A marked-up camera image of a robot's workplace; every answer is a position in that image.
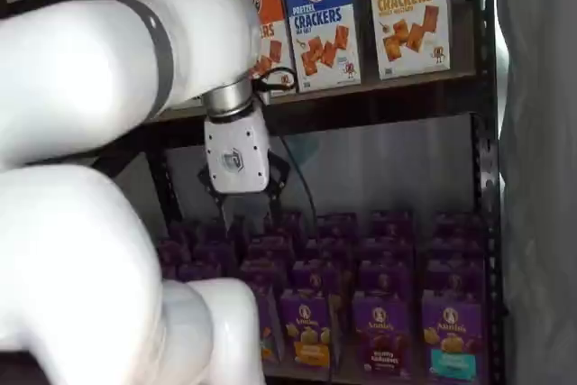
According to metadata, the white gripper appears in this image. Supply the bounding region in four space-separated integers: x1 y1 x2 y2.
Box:
197 105 291 233

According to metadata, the purple box brown patch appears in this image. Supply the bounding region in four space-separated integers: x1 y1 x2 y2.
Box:
351 290 415 382

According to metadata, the purple Annie's snack box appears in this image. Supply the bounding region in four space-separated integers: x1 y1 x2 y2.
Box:
168 224 200 245
192 243 239 276
264 210 305 241
177 261 225 283
363 234 415 265
316 212 358 243
432 212 484 242
429 234 486 264
239 260 290 294
197 221 235 251
425 257 487 296
290 260 340 295
246 234 295 265
369 210 415 241
156 239 194 270
305 237 349 265
357 260 415 297

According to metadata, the purple box green orange label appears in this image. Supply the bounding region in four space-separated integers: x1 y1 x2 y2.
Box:
255 288 284 362

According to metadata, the purple box yellow label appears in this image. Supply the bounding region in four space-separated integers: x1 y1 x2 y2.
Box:
279 289 334 371

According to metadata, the orange cheddar pretzel crackers box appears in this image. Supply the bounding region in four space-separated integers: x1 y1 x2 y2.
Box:
219 0 298 98

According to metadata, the blue pretzel crackers box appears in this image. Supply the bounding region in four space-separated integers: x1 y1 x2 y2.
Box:
278 0 362 94

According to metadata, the yellow pretzel crackers box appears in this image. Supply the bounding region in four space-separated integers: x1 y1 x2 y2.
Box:
364 0 453 82

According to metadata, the purple box teal label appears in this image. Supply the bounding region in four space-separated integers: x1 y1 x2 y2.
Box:
421 289 489 378

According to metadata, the thin dark hanging cable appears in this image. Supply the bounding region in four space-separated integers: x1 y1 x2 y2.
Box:
269 131 315 229

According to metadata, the black metal shelf frame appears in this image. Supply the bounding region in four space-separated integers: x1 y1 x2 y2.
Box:
87 0 504 385

